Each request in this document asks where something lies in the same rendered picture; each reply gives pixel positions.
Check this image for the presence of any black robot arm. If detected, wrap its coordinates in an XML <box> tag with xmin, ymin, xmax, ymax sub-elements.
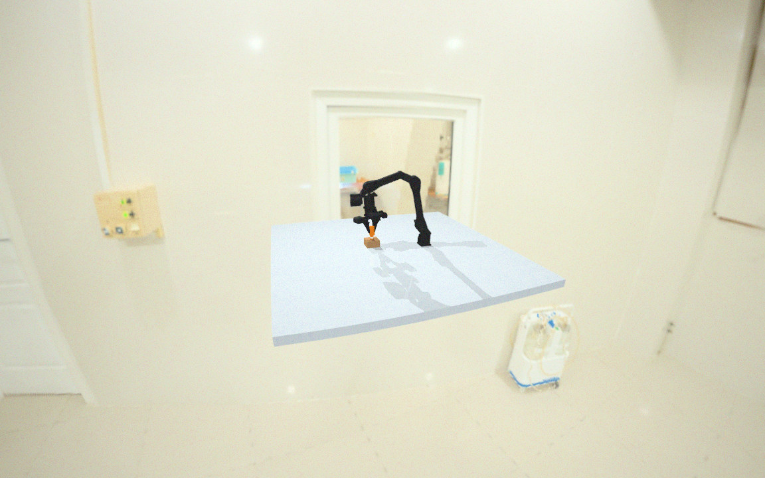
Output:
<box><xmin>350</xmin><ymin>171</ymin><xmax>431</xmax><ymax>246</ymax></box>

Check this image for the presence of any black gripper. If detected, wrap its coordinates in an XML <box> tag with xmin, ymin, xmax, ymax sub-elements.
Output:
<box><xmin>353</xmin><ymin>205</ymin><xmax>388</xmax><ymax>233</ymax></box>

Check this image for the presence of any tan wooden block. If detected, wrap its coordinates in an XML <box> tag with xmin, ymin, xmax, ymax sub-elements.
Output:
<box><xmin>364</xmin><ymin>236</ymin><xmax>380</xmax><ymax>248</ymax></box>

